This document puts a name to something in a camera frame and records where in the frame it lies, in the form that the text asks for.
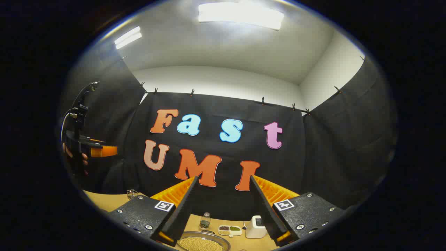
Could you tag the white divided bean dish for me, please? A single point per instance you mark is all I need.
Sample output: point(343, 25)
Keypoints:
point(230, 230)

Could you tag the small clear glass cup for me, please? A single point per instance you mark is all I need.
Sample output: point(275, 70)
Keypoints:
point(132, 194)

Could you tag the clear plastic water bottle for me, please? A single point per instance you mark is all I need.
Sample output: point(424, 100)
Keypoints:
point(205, 223)

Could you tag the row of black clips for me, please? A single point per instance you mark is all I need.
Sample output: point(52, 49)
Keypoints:
point(262, 101)

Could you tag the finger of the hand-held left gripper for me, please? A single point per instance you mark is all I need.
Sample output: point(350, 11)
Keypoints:
point(104, 151)

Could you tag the narrow ceiling light panel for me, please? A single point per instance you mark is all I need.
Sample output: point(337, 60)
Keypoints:
point(128, 37)

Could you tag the pile of yellow soybeans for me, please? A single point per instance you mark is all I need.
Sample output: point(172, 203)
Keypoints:
point(200, 244)

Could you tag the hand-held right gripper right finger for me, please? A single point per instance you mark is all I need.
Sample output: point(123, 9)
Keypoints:
point(264, 209)

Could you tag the white toaster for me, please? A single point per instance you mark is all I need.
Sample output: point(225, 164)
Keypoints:
point(254, 230)

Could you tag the large ceiling light panel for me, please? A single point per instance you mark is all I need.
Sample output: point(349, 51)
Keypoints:
point(240, 15)

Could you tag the black backdrop cloth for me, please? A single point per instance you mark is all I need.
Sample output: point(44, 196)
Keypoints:
point(313, 157)

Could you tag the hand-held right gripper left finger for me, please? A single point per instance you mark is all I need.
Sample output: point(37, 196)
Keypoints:
point(184, 209)

